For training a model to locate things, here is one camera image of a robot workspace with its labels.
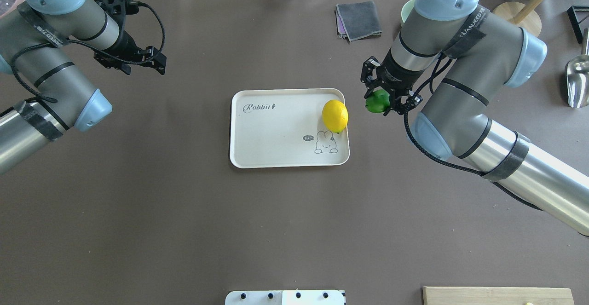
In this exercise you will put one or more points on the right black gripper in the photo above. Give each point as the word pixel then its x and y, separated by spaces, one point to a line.
pixel 396 80

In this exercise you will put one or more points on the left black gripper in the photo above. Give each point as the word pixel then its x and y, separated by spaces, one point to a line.
pixel 124 44

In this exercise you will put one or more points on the green lime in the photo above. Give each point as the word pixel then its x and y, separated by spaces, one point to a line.
pixel 378 101

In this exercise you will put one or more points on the yellow lemon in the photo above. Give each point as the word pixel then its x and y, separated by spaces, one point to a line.
pixel 335 116

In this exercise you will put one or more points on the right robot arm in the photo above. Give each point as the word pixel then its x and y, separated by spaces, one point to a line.
pixel 489 53

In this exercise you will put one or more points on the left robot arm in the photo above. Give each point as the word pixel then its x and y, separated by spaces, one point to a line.
pixel 32 39

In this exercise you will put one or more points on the cream rabbit tray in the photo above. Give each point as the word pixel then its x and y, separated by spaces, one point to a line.
pixel 284 128

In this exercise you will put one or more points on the black glass rack tray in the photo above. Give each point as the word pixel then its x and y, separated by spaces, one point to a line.
pixel 575 21

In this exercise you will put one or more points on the grey folded cloth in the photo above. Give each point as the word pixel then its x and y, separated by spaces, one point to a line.
pixel 356 21

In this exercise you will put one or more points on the mint green bowl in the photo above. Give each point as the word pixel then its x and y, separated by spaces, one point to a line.
pixel 406 11

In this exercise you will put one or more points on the wooden mug tree stand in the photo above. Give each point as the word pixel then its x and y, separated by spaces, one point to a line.
pixel 523 16

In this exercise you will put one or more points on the metal scoop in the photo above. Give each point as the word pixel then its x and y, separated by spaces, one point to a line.
pixel 577 76

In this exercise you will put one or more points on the wooden cutting board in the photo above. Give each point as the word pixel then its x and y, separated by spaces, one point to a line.
pixel 496 296

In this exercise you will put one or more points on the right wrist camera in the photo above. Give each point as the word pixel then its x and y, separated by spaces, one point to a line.
pixel 412 101

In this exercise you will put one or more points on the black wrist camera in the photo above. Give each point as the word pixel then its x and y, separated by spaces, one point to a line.
pixel 119 9

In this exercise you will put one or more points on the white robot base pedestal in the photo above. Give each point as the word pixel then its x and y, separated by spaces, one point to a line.
pixel 286 297

